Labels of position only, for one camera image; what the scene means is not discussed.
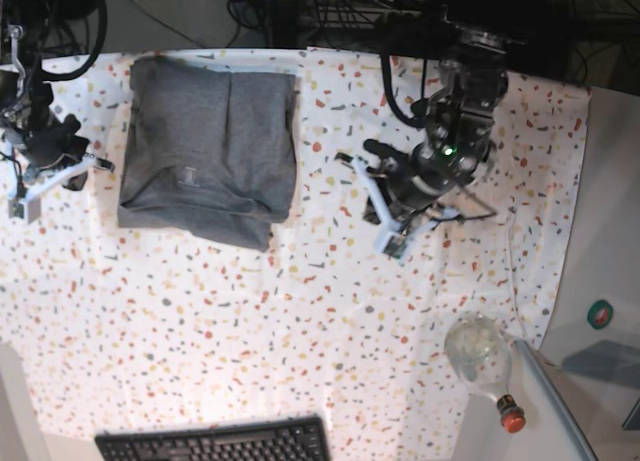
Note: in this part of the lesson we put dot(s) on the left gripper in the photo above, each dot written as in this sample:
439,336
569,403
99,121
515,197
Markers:
407,185

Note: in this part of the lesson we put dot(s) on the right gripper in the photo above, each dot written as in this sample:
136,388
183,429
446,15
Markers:
55,145

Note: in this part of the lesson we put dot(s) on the grey t-shirt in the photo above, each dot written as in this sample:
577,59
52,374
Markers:
209,152

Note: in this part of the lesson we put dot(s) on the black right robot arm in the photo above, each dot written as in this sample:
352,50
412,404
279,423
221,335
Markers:
26,86

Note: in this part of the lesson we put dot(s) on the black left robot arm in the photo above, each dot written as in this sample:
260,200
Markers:
469,48

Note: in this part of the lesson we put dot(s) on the terrazzo patterned tablecloth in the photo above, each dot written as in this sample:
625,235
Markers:
125,329

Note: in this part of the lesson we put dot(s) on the clear glass bottle red cap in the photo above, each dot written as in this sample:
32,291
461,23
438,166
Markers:
481,357

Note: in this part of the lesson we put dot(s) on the black computer keyboard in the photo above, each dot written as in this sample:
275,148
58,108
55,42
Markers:
291,439

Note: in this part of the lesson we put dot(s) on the green tape roll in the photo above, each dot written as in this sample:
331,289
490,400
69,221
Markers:
600,314

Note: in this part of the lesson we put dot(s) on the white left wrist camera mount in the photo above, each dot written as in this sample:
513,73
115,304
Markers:
400,225

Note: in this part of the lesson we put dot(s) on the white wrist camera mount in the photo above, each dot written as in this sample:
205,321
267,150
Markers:
400,225
30,186

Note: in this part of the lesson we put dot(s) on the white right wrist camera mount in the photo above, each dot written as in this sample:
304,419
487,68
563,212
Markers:
30,186

